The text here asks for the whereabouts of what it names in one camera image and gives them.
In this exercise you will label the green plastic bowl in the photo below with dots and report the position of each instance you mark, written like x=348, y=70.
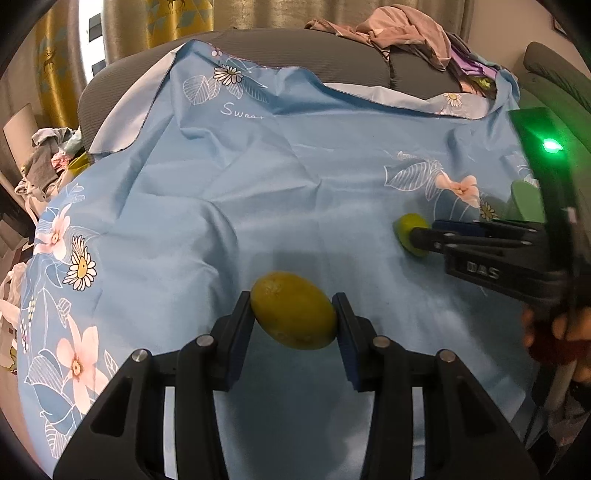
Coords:
x=525, y=203

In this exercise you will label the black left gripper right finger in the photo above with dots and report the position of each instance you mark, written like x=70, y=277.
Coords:
x=466, y=435

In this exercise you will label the purple clothing pile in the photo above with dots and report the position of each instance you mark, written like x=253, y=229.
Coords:
x=471, y=71

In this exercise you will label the person's right hand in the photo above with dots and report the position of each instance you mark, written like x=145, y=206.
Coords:
x=574, y=329

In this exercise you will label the pink clothing pile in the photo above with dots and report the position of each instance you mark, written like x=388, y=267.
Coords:
x=399, y=26

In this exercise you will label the beige and yellow curtains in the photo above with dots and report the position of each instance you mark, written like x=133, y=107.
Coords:
x=47, y=69

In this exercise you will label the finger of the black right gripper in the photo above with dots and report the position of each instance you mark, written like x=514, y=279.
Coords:
x=495, y=227
x=438, y=241

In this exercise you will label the grey sofa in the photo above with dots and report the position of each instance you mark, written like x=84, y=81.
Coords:
x=548, y=79

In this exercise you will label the white plastic bag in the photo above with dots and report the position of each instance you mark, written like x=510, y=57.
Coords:
x=10, y=314

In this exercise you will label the yellow green tomato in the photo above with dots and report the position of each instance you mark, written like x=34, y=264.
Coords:
x=293, y=311

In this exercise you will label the clothes heap on left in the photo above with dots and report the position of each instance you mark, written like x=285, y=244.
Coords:
x=57, y=157

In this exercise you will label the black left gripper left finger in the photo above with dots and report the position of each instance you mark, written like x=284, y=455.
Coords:
x=121, y=436

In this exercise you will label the white board panel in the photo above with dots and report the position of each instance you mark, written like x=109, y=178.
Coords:
x=18, y=132

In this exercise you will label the blue floral tablecloth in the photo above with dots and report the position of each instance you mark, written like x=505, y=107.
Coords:
x=212, y=171

